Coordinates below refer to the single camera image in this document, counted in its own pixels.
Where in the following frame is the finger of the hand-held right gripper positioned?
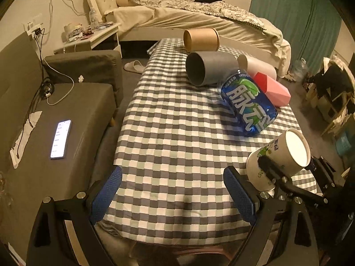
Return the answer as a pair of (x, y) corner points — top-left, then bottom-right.
(307, 156), (338, 192)
(258, 155), (325, 204)

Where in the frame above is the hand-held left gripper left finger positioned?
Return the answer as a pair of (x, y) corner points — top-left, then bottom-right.
(26, 166), (123, 266)

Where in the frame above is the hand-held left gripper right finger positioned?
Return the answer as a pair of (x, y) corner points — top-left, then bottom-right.
(223, 166), (317, 266)

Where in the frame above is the white paper cup green print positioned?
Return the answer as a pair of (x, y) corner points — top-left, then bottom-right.
(245, 128), (311, 192)

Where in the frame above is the white cylinder cup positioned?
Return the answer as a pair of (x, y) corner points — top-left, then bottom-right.
(237, 54), (278, 81)

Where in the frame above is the grey cylinder cup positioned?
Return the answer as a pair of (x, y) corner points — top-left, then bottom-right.
(185, 51), (241, 87)

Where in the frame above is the blue plastic basket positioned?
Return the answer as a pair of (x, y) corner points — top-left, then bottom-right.
(334, 131), (354, 156)

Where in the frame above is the wooden chair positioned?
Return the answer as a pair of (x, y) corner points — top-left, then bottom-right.
(304, 55), (355, 137)

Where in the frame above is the smartphone with lit screen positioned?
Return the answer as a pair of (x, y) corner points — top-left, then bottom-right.
(49, 119), (72, 160)

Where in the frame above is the blue drink can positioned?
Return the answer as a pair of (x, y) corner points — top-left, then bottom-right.
(220, 69), (278, 138)

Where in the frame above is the pink faceted box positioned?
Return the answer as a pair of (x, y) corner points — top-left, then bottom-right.
(253, 72), (291, 107)

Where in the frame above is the grey fabric sofa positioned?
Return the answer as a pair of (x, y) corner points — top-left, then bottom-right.
(0, 31), (124, 257)

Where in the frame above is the black jacket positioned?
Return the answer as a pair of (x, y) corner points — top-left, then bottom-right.
(313, 65), (350, 98)

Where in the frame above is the grey white checkered tablecloth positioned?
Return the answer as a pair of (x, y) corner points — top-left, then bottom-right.
(94, 37), (319, 248)

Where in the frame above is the white paper sheet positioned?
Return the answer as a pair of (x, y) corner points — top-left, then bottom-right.
(10, 110), (43, 169)

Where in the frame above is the large clear water jug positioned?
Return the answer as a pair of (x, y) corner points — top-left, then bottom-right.
(293, 59), (309, 80)

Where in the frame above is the beige slipper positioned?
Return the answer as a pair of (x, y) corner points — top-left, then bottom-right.
(123, 60), (146, 74)

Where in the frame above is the brown cardboard cylinder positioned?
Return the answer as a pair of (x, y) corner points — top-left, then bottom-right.
(183, 28), (220, 53)

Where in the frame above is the teal curtain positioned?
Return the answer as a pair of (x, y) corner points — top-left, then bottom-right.
(249, 0), (343, 76)

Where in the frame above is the white nightstand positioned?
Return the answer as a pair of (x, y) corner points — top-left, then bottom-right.
(54, 22), (123, 59)

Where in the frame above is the clear plastic water bottle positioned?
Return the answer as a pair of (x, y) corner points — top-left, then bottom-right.
(89, 8), (99, 29)

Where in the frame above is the bed with beige sheet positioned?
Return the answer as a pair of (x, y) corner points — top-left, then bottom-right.
(104, 0), (292, 78)

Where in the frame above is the white charging cable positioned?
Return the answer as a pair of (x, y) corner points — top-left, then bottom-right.
(41, 57), (75, 106)

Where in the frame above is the black cable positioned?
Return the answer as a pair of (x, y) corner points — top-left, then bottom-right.
(16, 33), (56, 160)

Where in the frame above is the white wall power strip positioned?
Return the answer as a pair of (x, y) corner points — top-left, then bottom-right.
(23, 19), (46, 39)

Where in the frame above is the white wall cable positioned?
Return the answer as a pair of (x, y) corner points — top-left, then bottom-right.
(48, 0), (93, 34)

